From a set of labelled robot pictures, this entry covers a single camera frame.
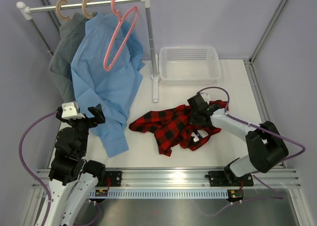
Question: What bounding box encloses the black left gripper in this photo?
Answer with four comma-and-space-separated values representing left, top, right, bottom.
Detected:
57, 104, 105, 155

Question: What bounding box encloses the red black plaid shirt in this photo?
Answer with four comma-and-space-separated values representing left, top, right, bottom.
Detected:
129, 105, 221, 157

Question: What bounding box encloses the light blue shirt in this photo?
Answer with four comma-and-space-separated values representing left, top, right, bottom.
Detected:
71, 12, 144, 158

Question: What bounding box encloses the pink plastic hanger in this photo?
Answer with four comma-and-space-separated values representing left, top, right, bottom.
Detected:
103, 0, 138, 72

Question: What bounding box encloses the wooden hanger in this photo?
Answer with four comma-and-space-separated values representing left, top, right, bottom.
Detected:
81, 0, 94, 19
55, 0, 71, 21

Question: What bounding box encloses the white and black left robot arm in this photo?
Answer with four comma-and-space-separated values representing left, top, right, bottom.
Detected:
39, 102, 106, 226

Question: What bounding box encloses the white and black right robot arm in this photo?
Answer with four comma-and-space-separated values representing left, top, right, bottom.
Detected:
188, 93, 289, 186

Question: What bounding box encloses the grey shirt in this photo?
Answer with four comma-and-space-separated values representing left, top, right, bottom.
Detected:
49, 12, 88, 103

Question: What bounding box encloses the white plastic basket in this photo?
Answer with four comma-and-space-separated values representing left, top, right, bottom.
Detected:
158, 46, 221, 86

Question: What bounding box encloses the white metal clothes rack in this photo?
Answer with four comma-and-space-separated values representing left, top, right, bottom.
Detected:
16, 0, 160, 103

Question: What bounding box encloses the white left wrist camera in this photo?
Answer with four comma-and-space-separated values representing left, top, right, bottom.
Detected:
61, 101, 85, 120

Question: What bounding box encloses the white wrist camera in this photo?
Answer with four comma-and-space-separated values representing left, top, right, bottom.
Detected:
61, 101, 85, 120
200, 92, 211, 104

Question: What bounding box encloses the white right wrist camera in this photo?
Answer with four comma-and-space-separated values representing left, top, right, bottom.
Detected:
200, 92, 211, 104

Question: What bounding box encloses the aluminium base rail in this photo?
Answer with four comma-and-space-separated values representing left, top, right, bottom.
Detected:
32, 168, 303, 188

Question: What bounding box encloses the aluminium frame post right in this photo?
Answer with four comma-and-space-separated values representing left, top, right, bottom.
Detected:
243, 0, 290, 121

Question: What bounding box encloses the aluminium frame post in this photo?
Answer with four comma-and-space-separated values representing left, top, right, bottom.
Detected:
243, 0, 290, 121
40, 0, 61, 32

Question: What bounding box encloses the white slotted cable duct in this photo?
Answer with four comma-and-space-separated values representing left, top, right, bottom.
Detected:
88, 189, 228, 199

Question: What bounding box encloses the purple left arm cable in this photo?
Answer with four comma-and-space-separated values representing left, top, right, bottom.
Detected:
19, 111, 104, 226

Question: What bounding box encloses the aluminium frame post left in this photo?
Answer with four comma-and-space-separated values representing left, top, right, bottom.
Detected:
40, 0, 61, 32

